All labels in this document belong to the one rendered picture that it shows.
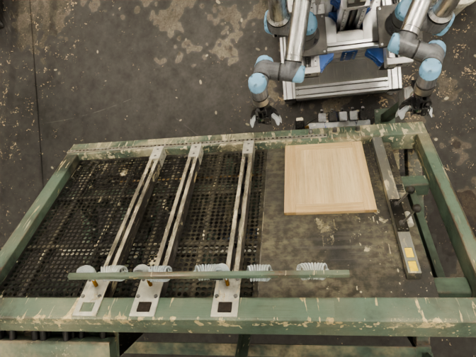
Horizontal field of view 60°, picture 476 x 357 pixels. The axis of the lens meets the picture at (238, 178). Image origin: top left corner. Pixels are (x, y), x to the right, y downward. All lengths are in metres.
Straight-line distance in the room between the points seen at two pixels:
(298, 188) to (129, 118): 1.96
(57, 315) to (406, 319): 1.32
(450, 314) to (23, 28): 3.95
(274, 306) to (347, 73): 2.07
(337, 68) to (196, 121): 1.20
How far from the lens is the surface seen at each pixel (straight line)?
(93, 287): 1.87
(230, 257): 1.82
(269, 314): 1.60
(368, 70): 3.27
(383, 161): 2.32
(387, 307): 1.63
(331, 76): 3.24
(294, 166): 2.31
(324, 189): 2.16
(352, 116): 2.63
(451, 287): 1.90
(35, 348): 2.06
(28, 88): 4.23
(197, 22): 3.70
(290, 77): 1.84
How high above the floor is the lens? 3.36
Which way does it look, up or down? 81 degrees down
